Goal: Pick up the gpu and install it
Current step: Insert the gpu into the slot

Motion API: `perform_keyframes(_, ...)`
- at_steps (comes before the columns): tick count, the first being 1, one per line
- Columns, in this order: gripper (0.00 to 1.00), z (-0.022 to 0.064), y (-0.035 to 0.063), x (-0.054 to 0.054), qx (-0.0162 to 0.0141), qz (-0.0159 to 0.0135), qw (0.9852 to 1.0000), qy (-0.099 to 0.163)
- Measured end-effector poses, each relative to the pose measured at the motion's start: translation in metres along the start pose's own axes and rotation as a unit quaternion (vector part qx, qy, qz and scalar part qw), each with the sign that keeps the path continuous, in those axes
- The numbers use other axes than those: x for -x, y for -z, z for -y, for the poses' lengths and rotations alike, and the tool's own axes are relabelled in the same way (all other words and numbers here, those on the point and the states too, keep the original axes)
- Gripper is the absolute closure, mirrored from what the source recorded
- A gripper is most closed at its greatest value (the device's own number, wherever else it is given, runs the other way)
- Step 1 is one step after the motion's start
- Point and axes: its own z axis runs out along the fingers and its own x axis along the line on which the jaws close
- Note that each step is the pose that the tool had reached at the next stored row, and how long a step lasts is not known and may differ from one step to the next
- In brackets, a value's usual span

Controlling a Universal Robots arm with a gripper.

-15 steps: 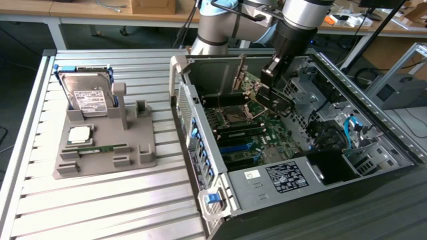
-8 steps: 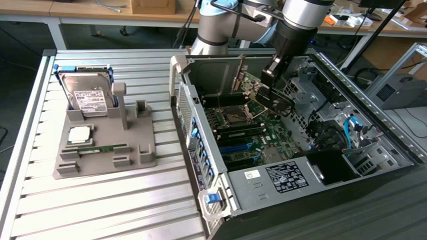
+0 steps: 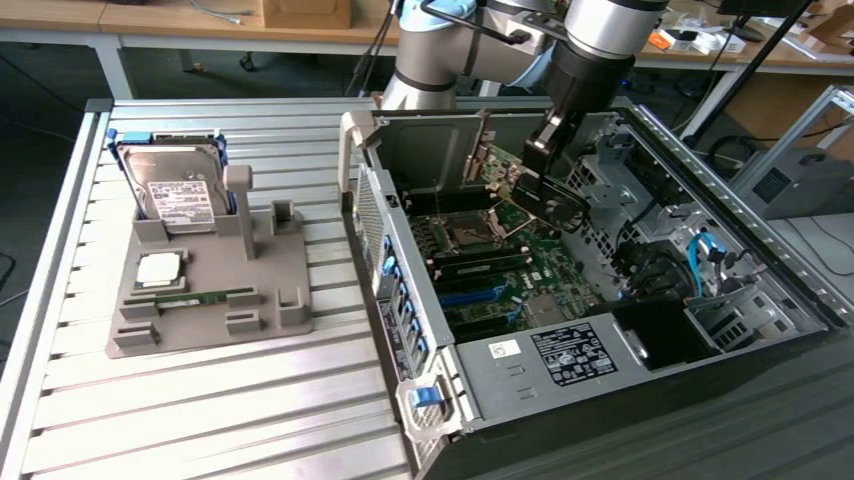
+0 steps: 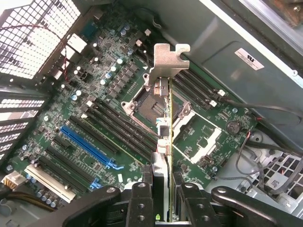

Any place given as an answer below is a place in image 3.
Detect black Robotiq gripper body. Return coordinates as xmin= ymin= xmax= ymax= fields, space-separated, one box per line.
xmin=541 ymin=42 xmax=637 ymax=132

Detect graphics card with metal bracket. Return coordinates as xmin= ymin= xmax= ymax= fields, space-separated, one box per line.
xmin=462 ymin=107 xmax=594 ymax=235

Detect metal socket cover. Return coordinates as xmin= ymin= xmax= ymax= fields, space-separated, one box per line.
xmin=486 ymin=199 xmax=539 ymax=236

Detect tall perforated disk bay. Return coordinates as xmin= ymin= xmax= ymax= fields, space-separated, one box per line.
xmin=559 ymin=127 xmax=675 ymax=266

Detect CPU socket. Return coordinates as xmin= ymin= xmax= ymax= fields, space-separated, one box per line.
xmin=433 ymin=212 xmax=509 ymax=251

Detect flat white box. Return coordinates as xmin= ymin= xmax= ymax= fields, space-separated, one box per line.
xmin=679 ymin=33 xmax=749 ymax=56

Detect green motherboard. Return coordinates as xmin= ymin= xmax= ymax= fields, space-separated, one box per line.
xmin=406 ymin=199 xmax=602 ymax=344

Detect black slanted pole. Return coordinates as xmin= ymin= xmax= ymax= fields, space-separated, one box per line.
xmin=679 ymin=0 xmax=820 ymax=146

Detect black monitor with stand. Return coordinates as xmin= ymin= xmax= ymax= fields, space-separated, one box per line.
xmin=717 ymin=0 xmax=813 ymax=44

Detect black RAM stick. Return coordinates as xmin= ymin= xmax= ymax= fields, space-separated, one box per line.
xmin=437 ymin=263 xmax=533 ymax=281

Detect wooden desk with grey legs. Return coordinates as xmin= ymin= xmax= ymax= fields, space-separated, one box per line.
xmin=0 ymin=0 xmax=402 ymax=100
xmin=626 ymin=0 xmax=854 ymax=146

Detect blue expansion slot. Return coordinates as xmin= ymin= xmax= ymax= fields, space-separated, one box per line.
xmin=438 ymin=285 xmax=506 ymax=307

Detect brown cardboard stand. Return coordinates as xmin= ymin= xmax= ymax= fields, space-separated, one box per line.
xmin=805 ymin=0 xmax=854 ymax=57

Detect grey computer tower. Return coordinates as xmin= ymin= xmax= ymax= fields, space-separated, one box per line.
xmin=730 ymin=147 xmax=854 ymax=221

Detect brown cardboard box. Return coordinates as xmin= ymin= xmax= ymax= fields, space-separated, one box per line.
xmin=260 ymin=0 xmax=354 ymax=30

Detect small grey disk bay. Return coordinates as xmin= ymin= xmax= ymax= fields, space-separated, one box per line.
xmin=683 ymin=282 xmax=829 ymax=354

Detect grey power supply unit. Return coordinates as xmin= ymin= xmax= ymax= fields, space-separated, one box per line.
xmin=453 ymin=313 xmax=653 ymax=421

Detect open black PC case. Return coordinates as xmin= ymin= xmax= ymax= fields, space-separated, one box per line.
xmin=338 ymin=95 xmax=846 ymax=480

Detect hard disk in blue carrier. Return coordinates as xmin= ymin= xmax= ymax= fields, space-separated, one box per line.
xmin=106 ymin=128 xmax=232 ymax=236

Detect green RAM stick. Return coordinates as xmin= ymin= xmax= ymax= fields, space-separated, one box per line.
xmin=152 ymin=291 xmax=228 ymax=307

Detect grey plastic parts rack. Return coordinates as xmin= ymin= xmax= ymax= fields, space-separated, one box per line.
xmin=104 ymin=164 xmax=317 ymax=360

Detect silver CPU chip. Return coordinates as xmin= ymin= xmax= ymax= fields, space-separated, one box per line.
xmin=132 ymin=252 xmax=188 ymax=291

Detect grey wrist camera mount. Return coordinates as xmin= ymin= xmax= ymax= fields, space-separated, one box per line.
xmin=510 ymin=10 xmax=570 ymax=47

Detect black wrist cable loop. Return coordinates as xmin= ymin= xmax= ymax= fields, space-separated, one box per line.
xmin=419 ymin=0 xmax=535 ymax=46

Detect black wire bundle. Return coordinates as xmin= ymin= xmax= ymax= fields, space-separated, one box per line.
xmin=610 ymin=239 xmax=695 ymax=301

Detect black hanging base cables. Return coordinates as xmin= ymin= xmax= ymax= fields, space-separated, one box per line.
xmin=343 ymin=0 xmax=402 ymax=99

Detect blue wire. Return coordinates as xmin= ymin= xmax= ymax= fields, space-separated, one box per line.
xmin=686 ymin=227 xmax=729 ymax=301

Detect aluminium profile frame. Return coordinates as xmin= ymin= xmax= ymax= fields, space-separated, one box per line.
xmin=730 ymin=83 xmax=854 ymax=191

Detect grey coiled cable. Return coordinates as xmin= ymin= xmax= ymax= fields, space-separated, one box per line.
xmin=190 ymin=0 xmax=259 ymax=25

